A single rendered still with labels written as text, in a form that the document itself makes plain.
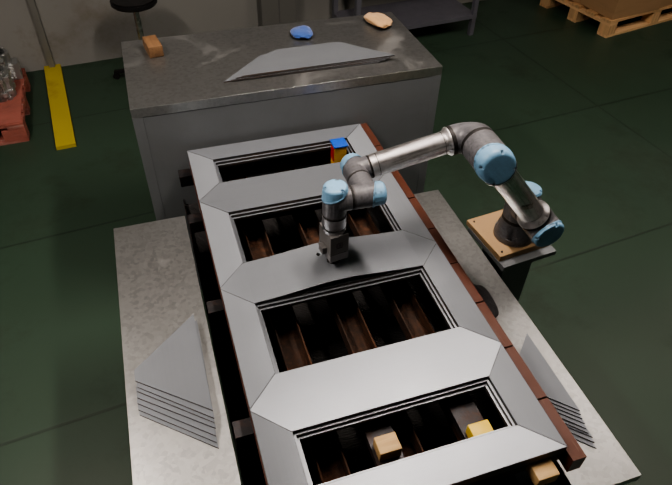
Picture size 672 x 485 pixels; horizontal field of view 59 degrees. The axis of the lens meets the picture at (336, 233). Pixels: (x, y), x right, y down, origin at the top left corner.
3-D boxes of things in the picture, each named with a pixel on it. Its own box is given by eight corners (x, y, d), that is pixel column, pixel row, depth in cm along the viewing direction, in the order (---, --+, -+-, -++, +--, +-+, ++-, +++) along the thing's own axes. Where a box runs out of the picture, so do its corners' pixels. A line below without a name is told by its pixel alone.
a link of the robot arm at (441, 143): (479, 104, 191) (335, 150, 188) (495, 122, 183) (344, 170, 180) (480, 134, 199) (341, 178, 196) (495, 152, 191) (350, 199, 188)
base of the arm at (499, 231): (518, 217, 237) (523, 197, 230) (541, 241, 227) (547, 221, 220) (485, 226, 233) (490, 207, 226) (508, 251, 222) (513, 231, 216)
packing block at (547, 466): (535, 488, 150) (539, 481, 147) (525, 469, 153) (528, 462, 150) (556, 481, 151) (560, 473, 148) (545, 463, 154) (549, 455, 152)
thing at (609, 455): (575, 501, 160) (579, 497, 158) (393, 203, 250) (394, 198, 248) (637, 480, 165) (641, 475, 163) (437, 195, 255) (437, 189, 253)
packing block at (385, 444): (379, 462, 154) (380, 454, 151) (372, 444, 157) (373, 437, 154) (400, 455, 155) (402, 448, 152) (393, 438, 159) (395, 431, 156)
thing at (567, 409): (560, 460, 165) (564, 453, 162) (490, 349, 192) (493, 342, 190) (597, 448, 168) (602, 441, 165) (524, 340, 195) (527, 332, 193)
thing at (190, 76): (131, 118, 228) (129, 109, 225) (122, 50, 269) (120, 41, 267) (441, 74, 259) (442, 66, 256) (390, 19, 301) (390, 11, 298)
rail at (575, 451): (566, 472, 154) (573, 461, 150) (357, 135, 266) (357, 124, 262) (579, 467, 155) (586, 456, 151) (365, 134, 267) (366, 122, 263)
